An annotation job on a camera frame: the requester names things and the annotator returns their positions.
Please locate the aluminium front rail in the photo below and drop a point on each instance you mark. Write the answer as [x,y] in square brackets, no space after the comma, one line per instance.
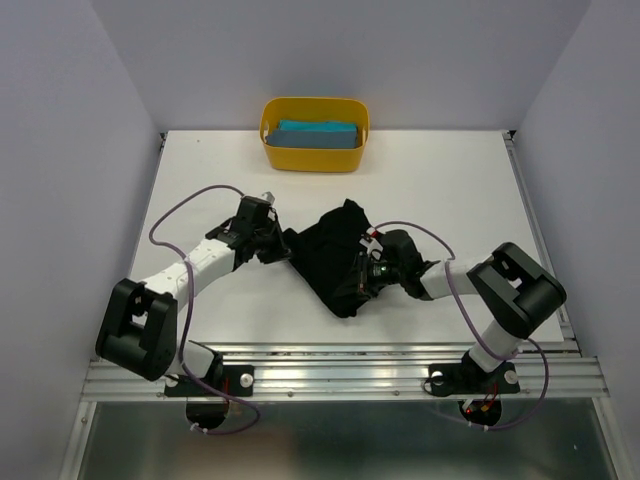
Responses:
[371,372]

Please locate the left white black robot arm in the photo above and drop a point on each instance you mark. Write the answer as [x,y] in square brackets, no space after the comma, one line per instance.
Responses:
[139,331]

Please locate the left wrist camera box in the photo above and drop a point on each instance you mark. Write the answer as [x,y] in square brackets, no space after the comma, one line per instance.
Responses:
[268,197]

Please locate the right aluminium side rail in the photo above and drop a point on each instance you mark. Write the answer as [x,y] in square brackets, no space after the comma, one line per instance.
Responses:
[537,220]

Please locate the grey blue folded t shirt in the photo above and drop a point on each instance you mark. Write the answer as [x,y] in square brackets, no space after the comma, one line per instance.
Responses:
[313,139]

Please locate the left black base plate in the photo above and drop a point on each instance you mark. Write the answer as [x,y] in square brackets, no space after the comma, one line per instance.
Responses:
[234,380]

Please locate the teal folded t shirt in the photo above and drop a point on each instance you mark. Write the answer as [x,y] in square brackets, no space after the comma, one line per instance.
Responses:
[331,126]

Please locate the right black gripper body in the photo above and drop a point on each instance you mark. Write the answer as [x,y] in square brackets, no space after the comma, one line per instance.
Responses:
[372,274]

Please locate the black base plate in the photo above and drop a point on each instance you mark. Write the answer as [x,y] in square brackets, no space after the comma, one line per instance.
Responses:
[446,379]
[234,380]

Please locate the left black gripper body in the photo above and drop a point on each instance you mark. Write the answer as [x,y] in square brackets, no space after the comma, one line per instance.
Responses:
[270,247]

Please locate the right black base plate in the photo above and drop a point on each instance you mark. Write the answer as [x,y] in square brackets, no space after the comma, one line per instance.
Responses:
[446,379]

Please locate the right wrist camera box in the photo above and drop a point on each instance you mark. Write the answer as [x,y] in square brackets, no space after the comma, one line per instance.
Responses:
[370,241]

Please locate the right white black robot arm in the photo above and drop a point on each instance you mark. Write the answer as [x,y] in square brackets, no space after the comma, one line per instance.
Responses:
[519,293]

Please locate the black t shirt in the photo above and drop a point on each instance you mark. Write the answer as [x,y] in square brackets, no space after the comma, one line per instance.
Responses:
[325,256]

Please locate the yellow plastic basket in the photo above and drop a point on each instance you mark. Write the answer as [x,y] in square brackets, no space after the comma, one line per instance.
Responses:
[315,109]

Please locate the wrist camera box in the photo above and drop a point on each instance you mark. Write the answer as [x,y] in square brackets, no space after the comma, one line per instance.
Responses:
[268,197]
[370,241]

